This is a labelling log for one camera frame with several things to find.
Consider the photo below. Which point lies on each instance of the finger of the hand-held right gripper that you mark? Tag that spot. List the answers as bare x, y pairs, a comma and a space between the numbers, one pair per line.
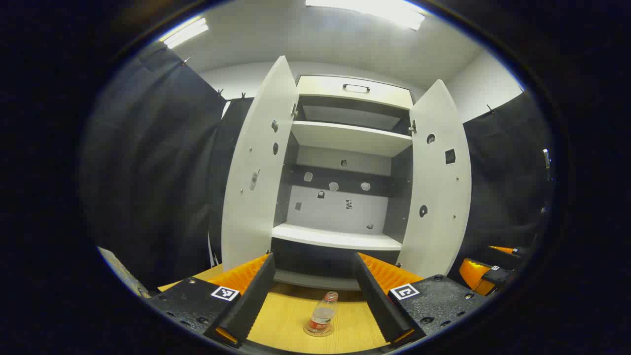
498, 277
500, 249

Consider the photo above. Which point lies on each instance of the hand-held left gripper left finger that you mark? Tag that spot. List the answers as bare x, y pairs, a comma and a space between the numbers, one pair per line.
251, 301

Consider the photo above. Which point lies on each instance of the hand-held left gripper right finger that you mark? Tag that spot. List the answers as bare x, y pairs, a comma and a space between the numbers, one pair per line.
377, 301

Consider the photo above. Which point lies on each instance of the water bottle with red label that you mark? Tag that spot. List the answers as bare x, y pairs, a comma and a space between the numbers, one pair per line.
323, 313

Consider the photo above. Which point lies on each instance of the white door with cat sticker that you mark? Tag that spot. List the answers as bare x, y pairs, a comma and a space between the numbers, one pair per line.
438, 187

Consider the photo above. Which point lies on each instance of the white door with phone sticker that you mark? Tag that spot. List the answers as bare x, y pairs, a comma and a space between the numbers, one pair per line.
256, 148

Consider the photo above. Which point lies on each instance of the round brown coaster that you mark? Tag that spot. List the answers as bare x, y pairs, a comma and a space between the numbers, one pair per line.
315, 334

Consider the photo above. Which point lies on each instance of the white cabinet shelf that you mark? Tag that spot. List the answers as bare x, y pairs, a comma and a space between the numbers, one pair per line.
335, 239
345, 138

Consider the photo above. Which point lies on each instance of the white and grey cabinet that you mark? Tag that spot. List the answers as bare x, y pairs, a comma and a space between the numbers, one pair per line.
340, 212

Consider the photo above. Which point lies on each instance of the pale printed board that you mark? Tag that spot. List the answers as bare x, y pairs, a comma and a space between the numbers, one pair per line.
121, 271

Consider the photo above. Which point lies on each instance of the white cabinet drawer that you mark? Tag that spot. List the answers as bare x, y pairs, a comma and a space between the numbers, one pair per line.
320, 91

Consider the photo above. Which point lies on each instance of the ceiling light panel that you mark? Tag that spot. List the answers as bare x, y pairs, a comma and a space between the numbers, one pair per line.
369, 12
185, 33

